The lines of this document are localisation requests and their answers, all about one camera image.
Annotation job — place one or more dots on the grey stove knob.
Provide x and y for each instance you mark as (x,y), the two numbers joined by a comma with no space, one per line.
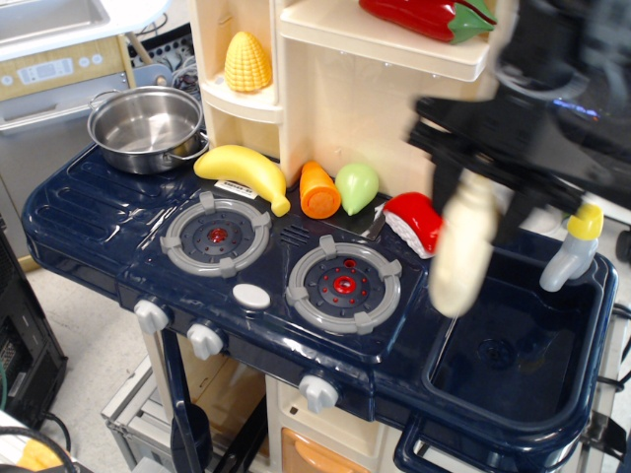
(205,341)
(319,393)
(151,317)

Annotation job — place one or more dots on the grey toy faucet yellow cap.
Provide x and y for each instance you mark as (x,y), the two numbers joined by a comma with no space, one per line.
(577,250)

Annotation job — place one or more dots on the yellow toy corn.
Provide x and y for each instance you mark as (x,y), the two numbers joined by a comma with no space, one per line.
(247,67)

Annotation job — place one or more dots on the red white toy sushi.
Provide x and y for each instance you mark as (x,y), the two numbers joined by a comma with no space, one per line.
(412,217)

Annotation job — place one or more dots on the grey stove burner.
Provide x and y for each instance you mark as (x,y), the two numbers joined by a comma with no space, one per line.
(216,237)
(344,288)

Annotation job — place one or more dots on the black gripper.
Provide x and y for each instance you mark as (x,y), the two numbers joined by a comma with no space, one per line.
(548,150)

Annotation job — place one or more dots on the wooden toy dishwasher unit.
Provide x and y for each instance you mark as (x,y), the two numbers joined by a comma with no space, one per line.
(55,56)

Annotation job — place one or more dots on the aluminium frame base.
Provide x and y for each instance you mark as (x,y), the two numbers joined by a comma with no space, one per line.
(137,420)

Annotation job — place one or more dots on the grey middle stove knob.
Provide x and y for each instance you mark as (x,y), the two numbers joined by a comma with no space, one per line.
(205,341)

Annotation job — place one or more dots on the orange toy oven drawer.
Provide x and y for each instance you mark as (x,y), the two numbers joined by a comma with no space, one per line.
(302,455)

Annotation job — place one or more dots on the stainless steel pot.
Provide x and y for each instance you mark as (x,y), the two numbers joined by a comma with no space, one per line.
(148,130)

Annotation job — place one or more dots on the cream toy kitchen shelf unit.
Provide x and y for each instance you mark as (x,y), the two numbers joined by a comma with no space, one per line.
(344,84)

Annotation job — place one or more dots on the grey oval button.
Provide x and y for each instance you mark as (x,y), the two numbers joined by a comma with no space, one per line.
(251,296)

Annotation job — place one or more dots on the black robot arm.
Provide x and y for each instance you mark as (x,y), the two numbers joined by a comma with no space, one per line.
(561,45)

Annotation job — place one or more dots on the light green toy pear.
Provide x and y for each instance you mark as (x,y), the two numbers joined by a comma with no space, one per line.
(358,185)

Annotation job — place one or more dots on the yellow toy banana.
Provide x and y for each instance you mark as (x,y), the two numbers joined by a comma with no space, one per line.
(249,168)

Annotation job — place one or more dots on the grey right stove knob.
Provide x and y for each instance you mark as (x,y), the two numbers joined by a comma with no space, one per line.
(319,393)

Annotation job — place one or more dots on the grey right stove burner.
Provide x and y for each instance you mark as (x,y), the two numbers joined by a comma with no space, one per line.
(344,288)

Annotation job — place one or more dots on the black computer case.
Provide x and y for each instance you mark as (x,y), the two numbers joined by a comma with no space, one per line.
(33,365)

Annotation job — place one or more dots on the grey left stove knob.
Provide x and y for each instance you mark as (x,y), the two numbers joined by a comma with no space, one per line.
(151,317)

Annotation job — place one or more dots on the cream toy detergent bottle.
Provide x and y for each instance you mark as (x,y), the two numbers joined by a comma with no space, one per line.
(464,248)

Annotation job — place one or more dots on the white stand frame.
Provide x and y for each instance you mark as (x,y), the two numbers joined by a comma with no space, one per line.
(611,210)

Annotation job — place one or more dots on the grey left stove burner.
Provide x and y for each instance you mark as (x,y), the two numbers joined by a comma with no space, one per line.
(216,237)

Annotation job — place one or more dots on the navy toy sink basin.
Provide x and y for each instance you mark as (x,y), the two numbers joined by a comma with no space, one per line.
(522,356)

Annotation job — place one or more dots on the navy toy kitchen counter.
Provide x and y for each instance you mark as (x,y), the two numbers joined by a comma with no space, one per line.
(102,227)

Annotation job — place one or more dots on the orange toy carrot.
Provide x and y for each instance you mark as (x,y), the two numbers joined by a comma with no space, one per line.
(319,197)

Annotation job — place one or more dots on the red toy bell pepper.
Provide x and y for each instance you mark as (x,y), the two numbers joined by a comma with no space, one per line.
(448,21)

